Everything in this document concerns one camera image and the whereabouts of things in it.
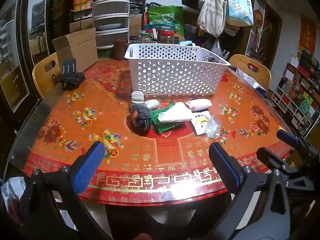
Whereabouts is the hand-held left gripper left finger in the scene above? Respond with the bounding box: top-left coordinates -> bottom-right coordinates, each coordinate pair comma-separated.
19,141 -> 110,240

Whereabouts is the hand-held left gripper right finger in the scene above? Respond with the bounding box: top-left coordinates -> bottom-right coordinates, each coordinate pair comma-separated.
209,142 -> 313,240

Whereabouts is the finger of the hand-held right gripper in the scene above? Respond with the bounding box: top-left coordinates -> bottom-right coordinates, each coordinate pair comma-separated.
276,129 -> 320,160
256,147 -> 317,198

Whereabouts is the clear plastic bag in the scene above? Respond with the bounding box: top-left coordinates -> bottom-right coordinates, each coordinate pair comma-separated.
211,39 -> 224,58
204,115 -> 222,138

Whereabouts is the white cartoon packet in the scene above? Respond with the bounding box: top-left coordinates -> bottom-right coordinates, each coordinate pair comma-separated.
191,109 -> 213,135

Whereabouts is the pink white cloth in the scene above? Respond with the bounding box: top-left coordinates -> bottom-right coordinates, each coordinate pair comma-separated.
185,99 -> 212,111

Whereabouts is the dark knit sock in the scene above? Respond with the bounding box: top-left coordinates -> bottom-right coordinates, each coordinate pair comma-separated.
129,102 -> 152,132

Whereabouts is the green packet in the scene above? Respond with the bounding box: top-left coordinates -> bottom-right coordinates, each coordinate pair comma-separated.
150,105 -> 185,133

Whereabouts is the white ribbed plastic ring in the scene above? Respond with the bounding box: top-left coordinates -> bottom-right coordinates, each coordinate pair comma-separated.
131,91 -> 144,103

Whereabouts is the small white sock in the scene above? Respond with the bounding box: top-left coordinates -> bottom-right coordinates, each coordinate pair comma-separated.
144,99 -> 160,110

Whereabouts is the white perforated plastic basket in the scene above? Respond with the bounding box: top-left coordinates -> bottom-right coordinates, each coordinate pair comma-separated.
124,43 -> 231,96

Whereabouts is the shelf with boxes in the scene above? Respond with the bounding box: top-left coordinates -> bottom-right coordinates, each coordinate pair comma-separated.
271,50 -> 320,138

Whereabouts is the red floral tablecloth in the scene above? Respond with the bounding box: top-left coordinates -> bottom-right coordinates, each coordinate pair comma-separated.
25,57 -> 294,207

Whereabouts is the white blue paper box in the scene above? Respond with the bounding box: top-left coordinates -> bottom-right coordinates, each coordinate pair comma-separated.
229,66 -> 267,92

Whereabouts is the wooden chair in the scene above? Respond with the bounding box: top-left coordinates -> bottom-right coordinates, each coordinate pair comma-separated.
228,54 -> 272,89
32,52 -> 63,98

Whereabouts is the framed plant picture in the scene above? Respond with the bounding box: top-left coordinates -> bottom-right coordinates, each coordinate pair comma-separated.
246,5 -> 282,63

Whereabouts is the hanging clear plastic bag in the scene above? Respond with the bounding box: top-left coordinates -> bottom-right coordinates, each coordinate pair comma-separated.
211,39 -> 224,58

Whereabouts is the cardboard box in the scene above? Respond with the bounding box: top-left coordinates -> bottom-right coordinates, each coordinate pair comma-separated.
51,27 -> 99,72

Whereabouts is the brown mug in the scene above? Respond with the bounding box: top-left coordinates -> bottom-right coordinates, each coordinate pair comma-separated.
114,39 -> 129,60

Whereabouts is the illustrated tote bag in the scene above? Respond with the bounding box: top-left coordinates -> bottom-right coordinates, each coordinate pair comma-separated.
225,0 -> 254,27

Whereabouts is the dark glass cabinet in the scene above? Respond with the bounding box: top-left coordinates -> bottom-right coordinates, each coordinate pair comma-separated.
0,0 -> 58,113

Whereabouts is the small glass jar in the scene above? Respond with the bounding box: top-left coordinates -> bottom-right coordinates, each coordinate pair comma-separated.
139,31 -> 153,44

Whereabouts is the red lid glass jar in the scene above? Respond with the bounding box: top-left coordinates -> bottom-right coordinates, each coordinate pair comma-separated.
159,26 -> 175,45

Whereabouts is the white canvas tote bag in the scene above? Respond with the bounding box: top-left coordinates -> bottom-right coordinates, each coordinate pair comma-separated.
197,0 -> 227,37

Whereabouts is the green shopping bag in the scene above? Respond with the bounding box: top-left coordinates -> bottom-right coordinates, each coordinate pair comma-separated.
147,5 -> 185,37

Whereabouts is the grey stacked drawer unit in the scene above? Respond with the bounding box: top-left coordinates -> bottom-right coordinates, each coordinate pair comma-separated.
92,0 -> 131,48

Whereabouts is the orange box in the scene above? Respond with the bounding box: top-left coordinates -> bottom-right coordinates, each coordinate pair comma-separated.
73,0 -> 93,12

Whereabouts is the black phone mount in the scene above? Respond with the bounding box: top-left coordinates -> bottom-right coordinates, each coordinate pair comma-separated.
58,58 -> 86,91

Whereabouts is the red wall poster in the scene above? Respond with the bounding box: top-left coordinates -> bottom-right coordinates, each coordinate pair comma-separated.
299,17 -> 317,54

